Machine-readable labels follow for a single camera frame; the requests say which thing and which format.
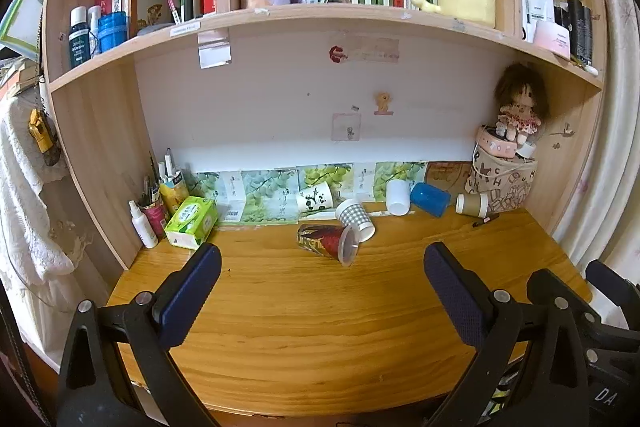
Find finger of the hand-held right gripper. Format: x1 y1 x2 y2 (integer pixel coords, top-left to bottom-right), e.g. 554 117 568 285
586 259 640 314

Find small white bottle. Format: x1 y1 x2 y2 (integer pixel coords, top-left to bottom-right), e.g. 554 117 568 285
87 5 103 56

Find wooden bookshelf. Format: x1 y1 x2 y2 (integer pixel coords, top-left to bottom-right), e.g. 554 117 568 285
40 0 608 275

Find red patterned paper cup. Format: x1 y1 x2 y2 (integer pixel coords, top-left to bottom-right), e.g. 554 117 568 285
297 223 359 267

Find brown printed card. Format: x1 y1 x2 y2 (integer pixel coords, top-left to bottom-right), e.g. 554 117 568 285
427 162 473 195

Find pink round box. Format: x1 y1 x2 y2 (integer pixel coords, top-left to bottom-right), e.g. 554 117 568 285
475 125 519 159

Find yellow hanging charm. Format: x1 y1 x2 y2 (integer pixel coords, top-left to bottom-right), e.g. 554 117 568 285
28 108 56 154

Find clear plastic tape flap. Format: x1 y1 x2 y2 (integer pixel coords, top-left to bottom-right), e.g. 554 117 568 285
198 28 234 69

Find white lace cloth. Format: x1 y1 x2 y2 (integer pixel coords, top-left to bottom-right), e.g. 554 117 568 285
0 99 85 310

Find leaf printed tea box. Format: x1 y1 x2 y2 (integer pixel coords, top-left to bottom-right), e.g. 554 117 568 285
193 171 245 222
241 168 301 225
298 163 355 204
375 161 429 200

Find small drawing note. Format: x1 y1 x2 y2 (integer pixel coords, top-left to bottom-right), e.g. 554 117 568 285
332 112 362 142

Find pale floral curtain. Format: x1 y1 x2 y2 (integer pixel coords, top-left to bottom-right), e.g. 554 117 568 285
550 0 640 290

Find panda print paper cup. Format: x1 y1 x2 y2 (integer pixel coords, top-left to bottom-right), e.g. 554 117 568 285
296 181 335 214

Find pink white jar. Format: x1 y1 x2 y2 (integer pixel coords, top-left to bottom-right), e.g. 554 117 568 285
532 21 572 56

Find letter print fabric bag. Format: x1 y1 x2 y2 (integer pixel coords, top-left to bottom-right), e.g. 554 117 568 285
465 142 539 214

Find blue plastic jar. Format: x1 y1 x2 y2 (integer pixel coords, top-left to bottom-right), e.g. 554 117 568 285
98 12 127 53

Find grey checkered paper cup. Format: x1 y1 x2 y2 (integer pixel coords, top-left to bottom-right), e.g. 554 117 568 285
335 198 376 243

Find blue plastic cup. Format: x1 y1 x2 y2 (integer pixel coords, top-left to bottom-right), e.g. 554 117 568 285
410 183 451 218

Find green tissue pack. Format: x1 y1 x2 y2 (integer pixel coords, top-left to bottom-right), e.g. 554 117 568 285
164 196 219 251

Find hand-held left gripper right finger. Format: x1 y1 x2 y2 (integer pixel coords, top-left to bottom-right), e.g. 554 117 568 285
424 242 591 427

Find brown and white paper cup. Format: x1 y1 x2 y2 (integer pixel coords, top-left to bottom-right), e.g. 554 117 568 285
455 192 489 217

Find plain white cup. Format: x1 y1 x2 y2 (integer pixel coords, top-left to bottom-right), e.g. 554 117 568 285
386 179 412 215

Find red pen holder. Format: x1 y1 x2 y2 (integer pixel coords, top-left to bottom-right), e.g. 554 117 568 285
139 199 168 239

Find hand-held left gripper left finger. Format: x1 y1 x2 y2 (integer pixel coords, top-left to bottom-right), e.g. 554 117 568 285
57 243 222 427

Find white spray bottle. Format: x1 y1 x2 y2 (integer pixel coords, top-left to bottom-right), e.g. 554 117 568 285
128 200 159 250

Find black cosmetic bottles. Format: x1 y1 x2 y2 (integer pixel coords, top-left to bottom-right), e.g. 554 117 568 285
566 0 594 64

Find dark green bottle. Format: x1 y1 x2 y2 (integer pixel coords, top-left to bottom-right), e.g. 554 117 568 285
68 6 91 69

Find brown haired rag doll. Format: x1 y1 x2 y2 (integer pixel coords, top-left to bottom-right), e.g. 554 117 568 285
495 63 550 144

